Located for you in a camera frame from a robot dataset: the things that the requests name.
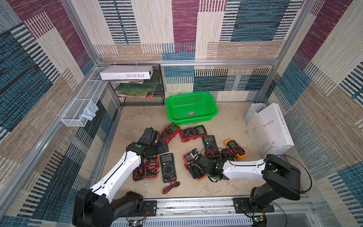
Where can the red ANENG multimeter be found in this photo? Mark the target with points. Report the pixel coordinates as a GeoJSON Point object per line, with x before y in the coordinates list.
{"type": "Point", "coordinates": [193, 133]}

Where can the white FOLIO box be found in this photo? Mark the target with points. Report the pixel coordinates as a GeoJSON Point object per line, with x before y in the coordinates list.
{"type": "Point", "coordinates": [126, 72]}

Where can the light blue cloth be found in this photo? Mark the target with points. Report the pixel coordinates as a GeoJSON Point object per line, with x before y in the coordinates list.
{"type": "Point", "coordinates": [89, 112]}

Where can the black wire shelf rack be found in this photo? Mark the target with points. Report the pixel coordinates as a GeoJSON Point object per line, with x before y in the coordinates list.
{"type": "Point", "coordinates": [158, 98]}

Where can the orange Victor multimeter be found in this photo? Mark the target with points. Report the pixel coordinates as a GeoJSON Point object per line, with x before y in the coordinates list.
{"type": "Point", "coordinates": [152, 167]}

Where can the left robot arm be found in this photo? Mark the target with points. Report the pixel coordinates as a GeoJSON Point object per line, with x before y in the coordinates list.
{"type": "Point", "coordinates": [97, 206]}

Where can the white box upright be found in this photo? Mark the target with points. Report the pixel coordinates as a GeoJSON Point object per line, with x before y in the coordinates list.
{"type": "Point", "coordinates": [274, 124]}

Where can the white open file box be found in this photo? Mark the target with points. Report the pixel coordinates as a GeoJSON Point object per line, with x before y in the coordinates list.
{"type": "Point", "coordinates": [260, 138]}

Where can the yellow multimeter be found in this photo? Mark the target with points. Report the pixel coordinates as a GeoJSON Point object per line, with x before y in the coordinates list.
{"type": "Point", "coordinates": [236, 149]}

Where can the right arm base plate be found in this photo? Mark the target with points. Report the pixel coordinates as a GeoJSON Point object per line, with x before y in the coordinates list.
{"type": "Point", "coordinates": [241, 205]}

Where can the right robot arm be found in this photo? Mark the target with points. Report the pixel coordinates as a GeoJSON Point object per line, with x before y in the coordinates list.
{"type": "Point", "coordinates": [282, 180]}

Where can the small black multimeter right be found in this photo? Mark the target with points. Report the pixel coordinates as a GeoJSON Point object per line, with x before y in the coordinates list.
{"type": "Point", "coordinates": [227, 154]}

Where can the white wire wall basket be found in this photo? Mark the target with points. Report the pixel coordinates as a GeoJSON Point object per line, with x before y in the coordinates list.
{"type": "Point", "coordinates": [90, 90]}

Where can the small black multimeter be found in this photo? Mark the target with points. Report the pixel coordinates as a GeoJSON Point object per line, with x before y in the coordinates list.
{"type": "Point", "coordinates": [139, 173]}
{"type": "Point", "coordinates": [227, 154]}

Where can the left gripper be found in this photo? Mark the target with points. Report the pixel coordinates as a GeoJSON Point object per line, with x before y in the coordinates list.
{"type": "Point", "coordinates": [160, 149]}

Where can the green DT9205A multimeter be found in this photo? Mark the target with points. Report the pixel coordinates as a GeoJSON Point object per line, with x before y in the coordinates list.
{"type": "Point", "coordinates": [167, 166]}

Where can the small black multimeter left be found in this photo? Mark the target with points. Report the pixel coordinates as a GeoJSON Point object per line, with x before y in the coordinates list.
{"type": "Point", "coordinates": [139, 173]}

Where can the red black test leads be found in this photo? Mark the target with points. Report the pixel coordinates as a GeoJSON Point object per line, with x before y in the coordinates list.
{"type": "Point", "coordinates": [173, 184]}

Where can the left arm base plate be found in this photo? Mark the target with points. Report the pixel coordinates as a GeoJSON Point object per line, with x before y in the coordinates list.
{"type": "Point", "coordinates": [149, 209]}

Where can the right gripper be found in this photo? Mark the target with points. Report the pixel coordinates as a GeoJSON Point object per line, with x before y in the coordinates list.
{"type": "Point", "coordinates": [194, 170]}

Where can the green plastic basket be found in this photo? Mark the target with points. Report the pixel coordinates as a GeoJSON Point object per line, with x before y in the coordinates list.
{"type": "Point", "coordinates": [191, 108]}

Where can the green book on shelf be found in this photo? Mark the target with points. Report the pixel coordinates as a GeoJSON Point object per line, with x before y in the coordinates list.
{"type": "Point", "coordinates": [137, 90]}

